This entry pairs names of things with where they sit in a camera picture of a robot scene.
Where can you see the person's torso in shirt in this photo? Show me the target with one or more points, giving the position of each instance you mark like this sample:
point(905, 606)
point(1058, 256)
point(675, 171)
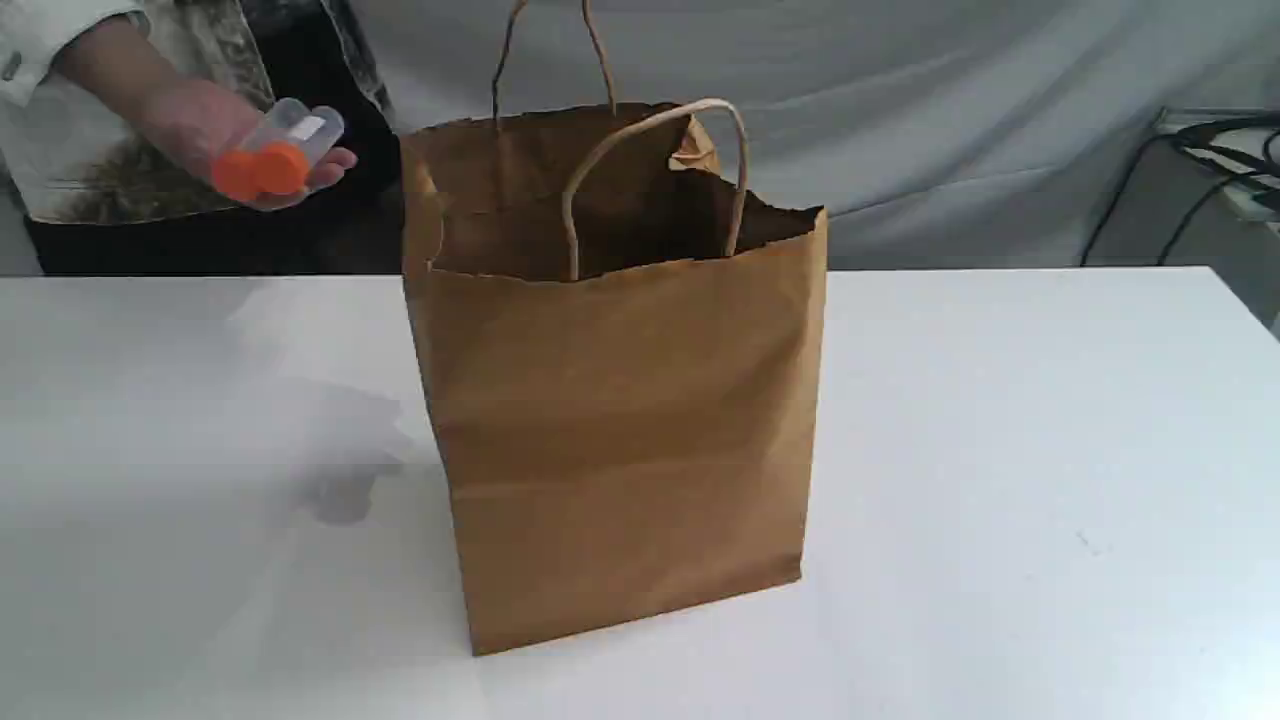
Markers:
point(115, 114)

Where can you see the person's right hand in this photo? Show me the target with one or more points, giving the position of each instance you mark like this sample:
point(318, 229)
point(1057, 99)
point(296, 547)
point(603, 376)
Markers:
point(191, 121)

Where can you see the brown paper bag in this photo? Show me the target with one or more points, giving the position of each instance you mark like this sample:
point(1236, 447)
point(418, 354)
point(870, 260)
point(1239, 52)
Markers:
point(619, 348)

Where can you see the person's right forearm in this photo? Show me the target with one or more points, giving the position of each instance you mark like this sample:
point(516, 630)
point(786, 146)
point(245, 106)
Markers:
point(115, 62)

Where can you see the clear bottle orange cap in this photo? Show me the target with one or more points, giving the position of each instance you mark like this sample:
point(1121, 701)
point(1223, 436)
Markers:
point(292, 138)
point(231, 169)

